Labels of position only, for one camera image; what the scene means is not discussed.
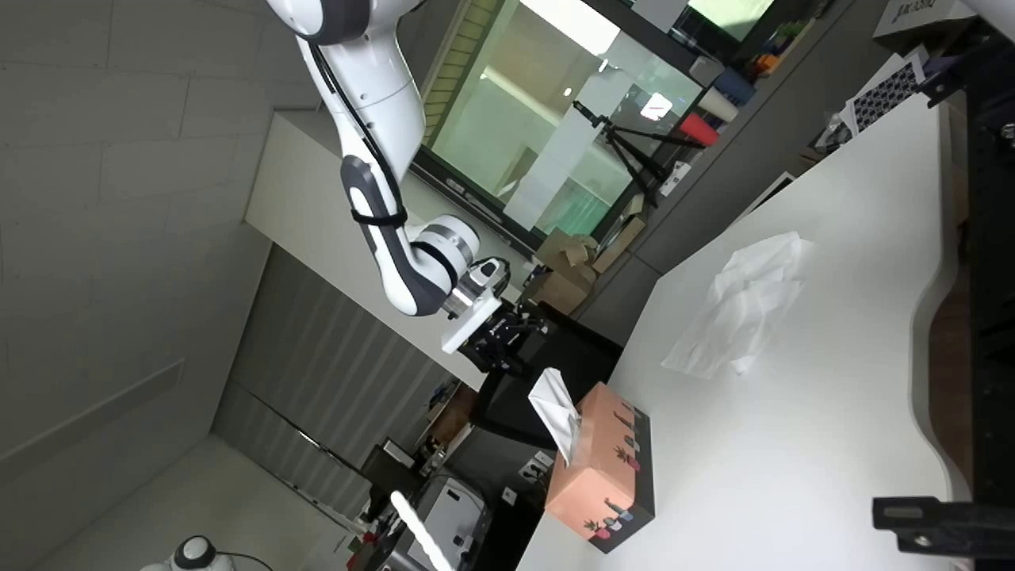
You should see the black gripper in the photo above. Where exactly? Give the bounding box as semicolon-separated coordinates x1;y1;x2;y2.
463;298;568;381

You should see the white tissue square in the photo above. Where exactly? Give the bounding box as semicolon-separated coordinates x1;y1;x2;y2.
522;364;587;466

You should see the brown cardboard box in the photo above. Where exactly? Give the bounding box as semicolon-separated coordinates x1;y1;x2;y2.
522;231;611;317

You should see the pink tissue box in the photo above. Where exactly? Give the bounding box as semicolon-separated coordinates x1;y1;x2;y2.
542;381;659;557

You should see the crumpled white tissue pile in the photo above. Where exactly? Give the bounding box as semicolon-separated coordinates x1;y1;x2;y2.
659;230;818;381

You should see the white perforated box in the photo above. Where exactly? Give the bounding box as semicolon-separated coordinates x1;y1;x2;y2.
833;49;938;140

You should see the black cabinet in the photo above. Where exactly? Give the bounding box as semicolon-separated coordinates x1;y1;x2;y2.
468;298;626;455

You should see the grey machine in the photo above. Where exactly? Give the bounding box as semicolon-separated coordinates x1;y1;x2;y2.
416;474;491;571

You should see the black tripod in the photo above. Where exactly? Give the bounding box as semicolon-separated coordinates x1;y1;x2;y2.
568;94;685;211

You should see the large glass window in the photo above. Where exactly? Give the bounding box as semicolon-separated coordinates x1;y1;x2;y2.
416;0;743;251

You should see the red object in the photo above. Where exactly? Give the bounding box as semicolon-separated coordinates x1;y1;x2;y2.
676;108;724;148

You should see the white dome device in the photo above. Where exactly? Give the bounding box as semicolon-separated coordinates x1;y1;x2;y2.
169;533;228;571

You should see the black breadboard robot table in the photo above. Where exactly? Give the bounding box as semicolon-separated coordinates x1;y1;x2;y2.
956;36;1015;511

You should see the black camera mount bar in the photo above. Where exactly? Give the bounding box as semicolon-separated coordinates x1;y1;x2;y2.
870;492;1015;562

